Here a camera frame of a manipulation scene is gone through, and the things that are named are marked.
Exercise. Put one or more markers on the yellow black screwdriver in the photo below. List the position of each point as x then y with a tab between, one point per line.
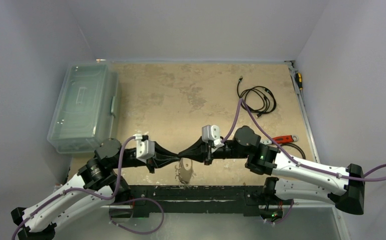
298	80

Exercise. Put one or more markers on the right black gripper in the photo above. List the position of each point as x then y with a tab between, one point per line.
207	152

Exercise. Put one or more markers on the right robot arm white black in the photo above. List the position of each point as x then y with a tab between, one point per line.
288	177

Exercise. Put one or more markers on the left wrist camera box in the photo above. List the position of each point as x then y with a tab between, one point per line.
145	148

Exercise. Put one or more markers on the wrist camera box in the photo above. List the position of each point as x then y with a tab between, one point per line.
211	135
145	148

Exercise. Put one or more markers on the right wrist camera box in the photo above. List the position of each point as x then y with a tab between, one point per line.
211	135

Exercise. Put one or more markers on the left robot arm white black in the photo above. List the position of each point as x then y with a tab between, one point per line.
99	181

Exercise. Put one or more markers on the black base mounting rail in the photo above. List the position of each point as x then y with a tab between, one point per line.
251	201

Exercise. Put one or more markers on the clear plastic storage bin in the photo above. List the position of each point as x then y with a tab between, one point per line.
87	110

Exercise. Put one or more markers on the red handled adjustable wrench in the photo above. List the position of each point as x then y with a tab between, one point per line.
281	139

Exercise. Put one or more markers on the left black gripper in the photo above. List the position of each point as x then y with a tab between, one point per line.
161	158

